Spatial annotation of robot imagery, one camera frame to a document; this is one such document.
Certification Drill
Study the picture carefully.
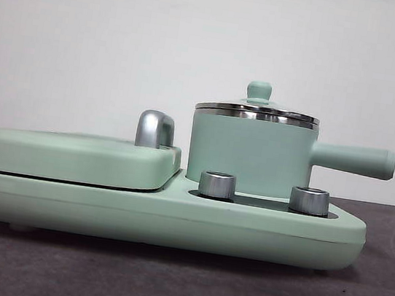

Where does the glass pot lid green knob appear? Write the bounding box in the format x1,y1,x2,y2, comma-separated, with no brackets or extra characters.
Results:
193,72,325,131

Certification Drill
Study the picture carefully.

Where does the green breakfast machine base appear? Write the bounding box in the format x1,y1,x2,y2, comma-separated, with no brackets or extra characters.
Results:
0,155,371,281

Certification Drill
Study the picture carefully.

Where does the silver control knob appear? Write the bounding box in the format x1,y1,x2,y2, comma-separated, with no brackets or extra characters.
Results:
286,184,332,217
197,169,238,202

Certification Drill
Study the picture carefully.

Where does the green pot with handle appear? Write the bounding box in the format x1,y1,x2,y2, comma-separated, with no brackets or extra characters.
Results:
182,100,395,216

